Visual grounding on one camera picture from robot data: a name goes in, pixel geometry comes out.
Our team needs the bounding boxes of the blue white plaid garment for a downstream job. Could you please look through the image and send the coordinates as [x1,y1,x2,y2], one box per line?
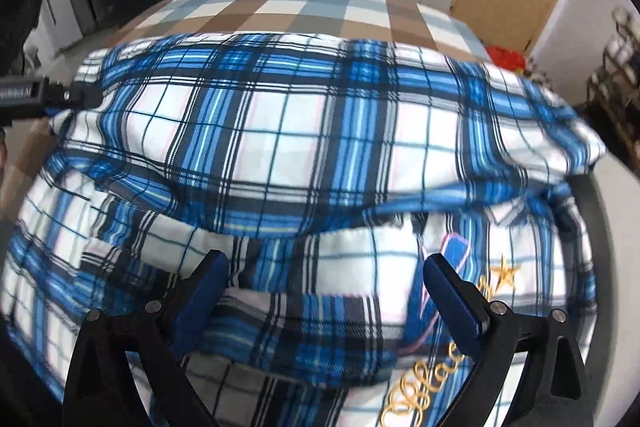
[1,32,605,426]

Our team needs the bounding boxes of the wooden shoe rack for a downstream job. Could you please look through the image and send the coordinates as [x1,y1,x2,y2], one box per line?
[587,6,639,161]

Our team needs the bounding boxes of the red plastic bag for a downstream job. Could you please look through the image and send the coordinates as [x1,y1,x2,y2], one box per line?
[486,46,526,75]

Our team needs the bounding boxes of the brown blue checkered bed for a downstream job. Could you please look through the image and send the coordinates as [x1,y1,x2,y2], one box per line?
[1,0,487,235]

